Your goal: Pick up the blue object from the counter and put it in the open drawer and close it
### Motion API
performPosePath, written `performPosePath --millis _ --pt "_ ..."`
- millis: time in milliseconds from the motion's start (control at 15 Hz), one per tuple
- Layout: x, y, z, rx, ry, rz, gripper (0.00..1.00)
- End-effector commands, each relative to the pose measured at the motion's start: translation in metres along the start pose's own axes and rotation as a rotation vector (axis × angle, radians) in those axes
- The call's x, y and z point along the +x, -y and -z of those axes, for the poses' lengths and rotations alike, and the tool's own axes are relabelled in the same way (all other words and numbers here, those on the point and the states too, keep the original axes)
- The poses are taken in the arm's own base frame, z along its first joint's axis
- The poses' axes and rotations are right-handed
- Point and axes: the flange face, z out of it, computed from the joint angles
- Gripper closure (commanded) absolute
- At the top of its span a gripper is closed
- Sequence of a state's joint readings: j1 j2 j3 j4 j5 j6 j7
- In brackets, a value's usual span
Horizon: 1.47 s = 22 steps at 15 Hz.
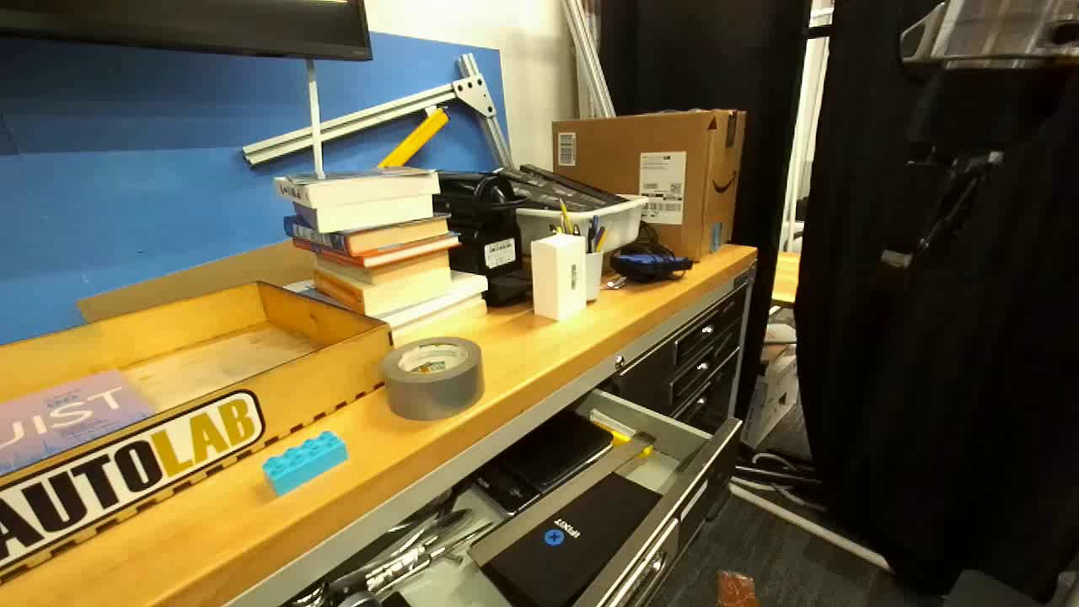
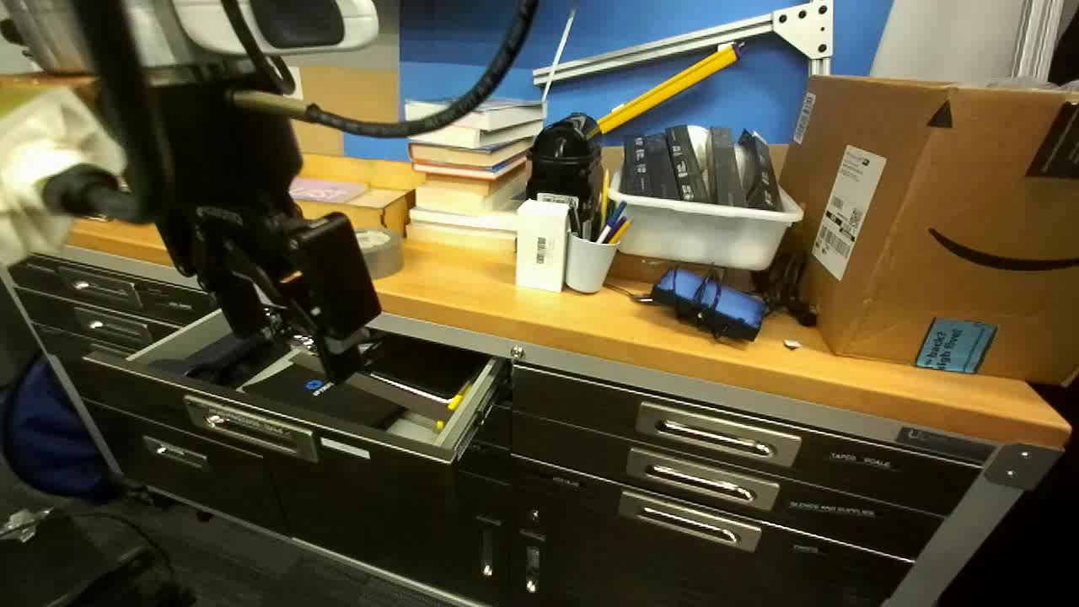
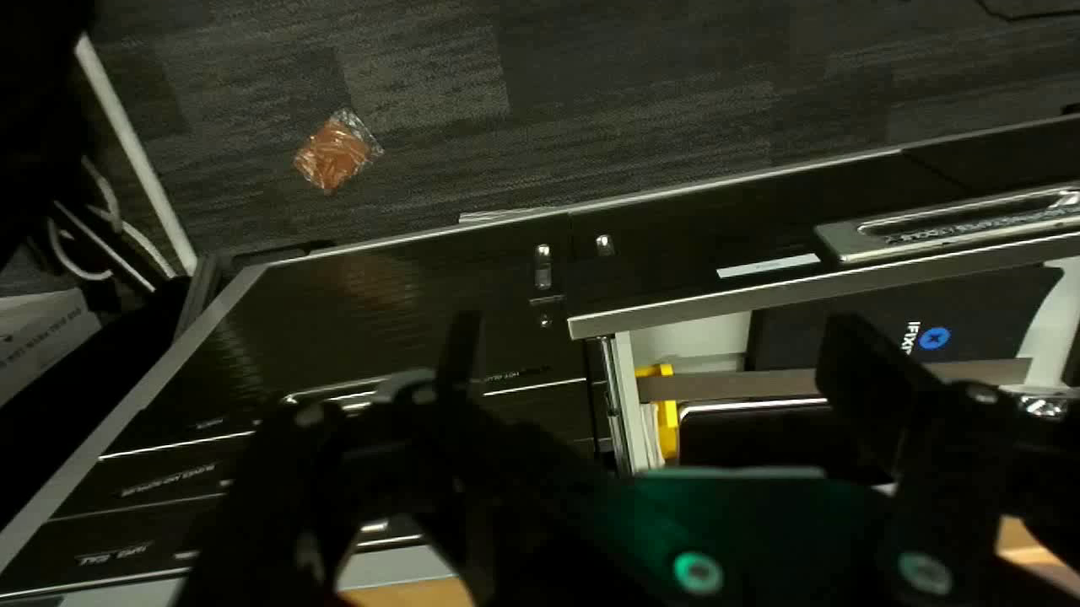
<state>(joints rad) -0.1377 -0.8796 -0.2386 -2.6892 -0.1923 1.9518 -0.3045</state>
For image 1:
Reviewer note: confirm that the black notebook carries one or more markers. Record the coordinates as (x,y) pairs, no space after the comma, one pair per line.
(544,455)

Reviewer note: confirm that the thin white rod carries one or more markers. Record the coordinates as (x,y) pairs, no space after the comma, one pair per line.
(315,121)

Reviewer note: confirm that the black parts in bin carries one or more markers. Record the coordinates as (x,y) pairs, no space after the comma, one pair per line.
(551,186)

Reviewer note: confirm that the black box with blue circle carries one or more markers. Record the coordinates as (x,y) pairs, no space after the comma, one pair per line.
(567,543)

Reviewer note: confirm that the blue wall board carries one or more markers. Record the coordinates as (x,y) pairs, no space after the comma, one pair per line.
(112,204)

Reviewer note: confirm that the grey duct tape roll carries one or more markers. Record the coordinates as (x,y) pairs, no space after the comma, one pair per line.
(434,383)

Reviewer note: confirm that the aluminium extrusion rails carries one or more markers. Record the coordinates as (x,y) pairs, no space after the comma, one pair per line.
(588,54)

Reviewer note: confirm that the cream thick book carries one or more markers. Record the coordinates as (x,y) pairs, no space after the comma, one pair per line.
(384,287)

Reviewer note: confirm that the open grey drawer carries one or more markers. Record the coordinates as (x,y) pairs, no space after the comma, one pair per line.
(677,473)

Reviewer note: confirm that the small white box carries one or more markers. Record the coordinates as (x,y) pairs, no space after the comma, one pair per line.
(559,276)

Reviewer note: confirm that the white plastic bin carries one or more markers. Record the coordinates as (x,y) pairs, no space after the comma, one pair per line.
(586,220)

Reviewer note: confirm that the blue and orange book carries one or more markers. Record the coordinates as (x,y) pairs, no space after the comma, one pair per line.
(384,236)

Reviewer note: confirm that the brown cardboard shipping box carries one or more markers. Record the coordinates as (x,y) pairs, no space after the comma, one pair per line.
(677,169)

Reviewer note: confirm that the blue toy brick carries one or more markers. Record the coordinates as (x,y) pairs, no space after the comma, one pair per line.
(304,463)

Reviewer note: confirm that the white wide book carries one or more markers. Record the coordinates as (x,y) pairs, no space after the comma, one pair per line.
(443,303)

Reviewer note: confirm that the white book with blue spine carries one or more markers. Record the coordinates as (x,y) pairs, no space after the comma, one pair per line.
(371,218)

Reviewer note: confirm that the white pen cup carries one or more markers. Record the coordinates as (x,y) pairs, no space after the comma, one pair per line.
(594,275)

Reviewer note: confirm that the yellow bar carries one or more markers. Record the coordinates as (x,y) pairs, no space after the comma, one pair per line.
(412,139)

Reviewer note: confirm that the aluminium bracket frame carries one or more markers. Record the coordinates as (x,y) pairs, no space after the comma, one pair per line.
(371,114)

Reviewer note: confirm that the blue fabric pouch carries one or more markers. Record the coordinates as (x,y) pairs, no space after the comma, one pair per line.
(650,263)

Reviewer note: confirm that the black monitor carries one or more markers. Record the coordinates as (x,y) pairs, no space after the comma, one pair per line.
(181,23)

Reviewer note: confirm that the black curtain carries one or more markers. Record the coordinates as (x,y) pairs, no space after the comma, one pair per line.
(956,338)

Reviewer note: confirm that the black handheld device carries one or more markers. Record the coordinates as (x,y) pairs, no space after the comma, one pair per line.
(487,239)

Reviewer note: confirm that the pens in cup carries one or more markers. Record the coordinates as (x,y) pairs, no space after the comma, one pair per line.
(593,234)

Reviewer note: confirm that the silver hand tools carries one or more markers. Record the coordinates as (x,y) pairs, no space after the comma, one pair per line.
(393,558)

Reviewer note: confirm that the black drawer cabinet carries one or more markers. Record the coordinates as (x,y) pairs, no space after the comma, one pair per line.
(693,357)

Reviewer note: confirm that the orange cover book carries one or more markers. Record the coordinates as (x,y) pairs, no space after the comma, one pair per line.
(393,249)

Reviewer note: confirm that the white thick book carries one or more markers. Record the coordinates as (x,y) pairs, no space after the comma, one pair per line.
(359,186)

